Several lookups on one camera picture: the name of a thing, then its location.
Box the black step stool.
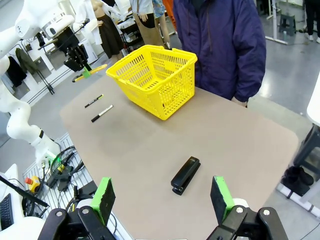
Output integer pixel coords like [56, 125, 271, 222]
[278, 13, 298, 36]

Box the black highlighter pen yellow cap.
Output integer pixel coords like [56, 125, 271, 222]
[84, 93, 104, 109]

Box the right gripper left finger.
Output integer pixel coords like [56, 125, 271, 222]
[37, 176, 117, 240]

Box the black stool with shoes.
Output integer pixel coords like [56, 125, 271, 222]
[281, 124, 320, 198]

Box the black stapler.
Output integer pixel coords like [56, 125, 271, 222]
[170, 156, 202, 196]

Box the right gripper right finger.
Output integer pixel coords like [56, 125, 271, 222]
[207, 175, 288, 240]

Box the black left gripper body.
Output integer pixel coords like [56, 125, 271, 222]
[63, 44, 90, 73]

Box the person's left forearm purple sleeve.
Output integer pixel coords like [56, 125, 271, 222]
[224, 37, 267, 103]

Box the black power adapter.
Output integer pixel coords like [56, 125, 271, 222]
[45, 171, 74, 192]

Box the person's left hand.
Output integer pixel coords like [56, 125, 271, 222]
[231, 96, 249, 109]

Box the mannequin with white shirt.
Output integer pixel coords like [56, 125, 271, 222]
[74, 0, 125, 60]

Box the black keyboard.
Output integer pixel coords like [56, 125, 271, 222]
[0, 193, 15, 227]

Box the yellow plastic shopping basket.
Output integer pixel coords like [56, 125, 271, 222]
[105, 44, 198, 121]

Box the red emergency stop button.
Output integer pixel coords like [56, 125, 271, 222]
[24, 175, 41, 194]

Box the mannequin with brown apron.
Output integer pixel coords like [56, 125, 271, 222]
[129, 0, 171, 50]

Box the person in purple jacket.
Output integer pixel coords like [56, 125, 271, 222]
[172, 0, 267, 108]

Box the mannequin with orange pants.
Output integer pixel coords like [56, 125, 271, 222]
[161, 0, 179, 33]

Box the dark jacket on rack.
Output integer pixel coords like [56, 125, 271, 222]
[6, 56, 28, 88]

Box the person in black clothes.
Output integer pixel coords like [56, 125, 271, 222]
[303, 0, 320, 44]

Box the yellow utility knife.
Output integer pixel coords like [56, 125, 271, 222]
[72, 64, 108, 83]

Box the white marker black cap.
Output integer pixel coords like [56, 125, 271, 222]
[90, 104, 114, 123]

